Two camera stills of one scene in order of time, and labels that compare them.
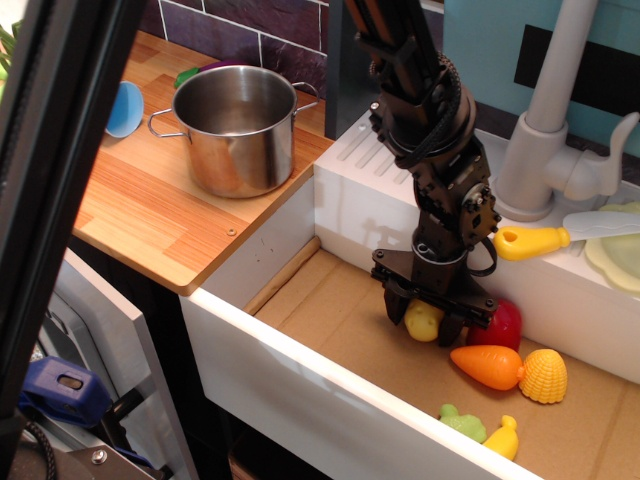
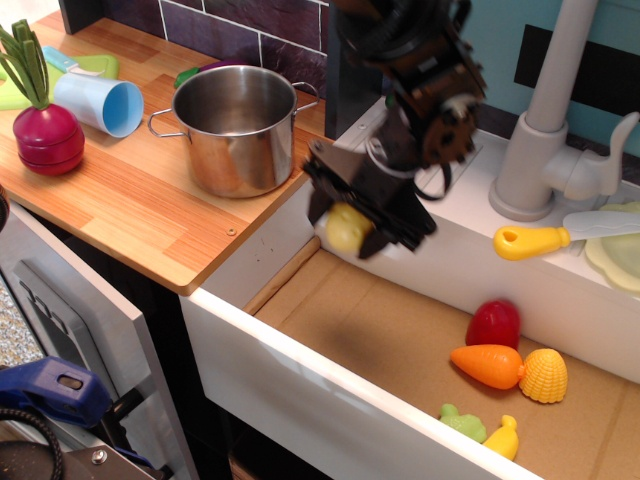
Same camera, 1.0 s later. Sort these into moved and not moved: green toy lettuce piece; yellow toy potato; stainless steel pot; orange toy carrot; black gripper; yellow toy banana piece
Moved: yellow toy potato; black gripper
Not moved: yellow toy banana piece; green toy lettuce piece; orange toy carrot; stainless steel pot
